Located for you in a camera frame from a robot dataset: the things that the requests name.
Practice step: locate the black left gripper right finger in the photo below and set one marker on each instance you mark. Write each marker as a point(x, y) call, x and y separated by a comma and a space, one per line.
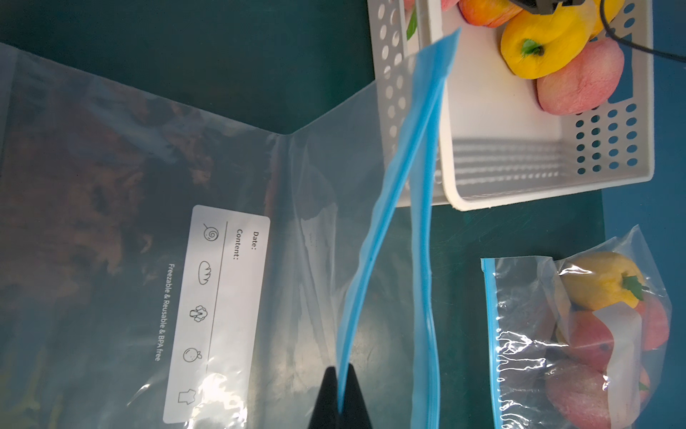
point(355, 414)

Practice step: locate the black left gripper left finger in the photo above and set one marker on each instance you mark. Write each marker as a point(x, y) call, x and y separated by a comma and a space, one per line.
point(325, 414)

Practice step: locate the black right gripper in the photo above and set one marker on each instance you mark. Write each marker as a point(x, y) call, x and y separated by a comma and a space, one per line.
point(544, 7)

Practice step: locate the clear zip-top bag blue zipper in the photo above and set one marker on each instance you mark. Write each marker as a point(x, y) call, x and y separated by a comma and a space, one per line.
point(527, 301)

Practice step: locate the pink peach with leaf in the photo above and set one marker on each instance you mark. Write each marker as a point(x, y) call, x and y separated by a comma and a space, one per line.
point(588, 397)

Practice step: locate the pink peach large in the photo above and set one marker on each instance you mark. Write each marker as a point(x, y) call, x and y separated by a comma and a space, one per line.
point(592, 342)

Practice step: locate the yellow red mango fruit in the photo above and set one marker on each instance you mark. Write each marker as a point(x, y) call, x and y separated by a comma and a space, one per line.
point(602, 279)

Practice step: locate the yellow peach back middle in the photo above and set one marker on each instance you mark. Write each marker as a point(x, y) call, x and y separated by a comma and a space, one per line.
point(534, 46)

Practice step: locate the yellow peach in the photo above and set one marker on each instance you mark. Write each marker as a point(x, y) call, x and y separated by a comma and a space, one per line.
point(534, 46)
point(611, 10)

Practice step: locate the orange wrinkled peach back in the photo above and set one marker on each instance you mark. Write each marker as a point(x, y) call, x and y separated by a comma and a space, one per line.
point(488, 13)

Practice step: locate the yellow peach back right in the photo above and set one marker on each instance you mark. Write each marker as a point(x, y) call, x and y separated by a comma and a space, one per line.
point(611, 10)

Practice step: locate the white perforated plastic basket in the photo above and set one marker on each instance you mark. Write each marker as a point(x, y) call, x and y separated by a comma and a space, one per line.
point(496, 146)

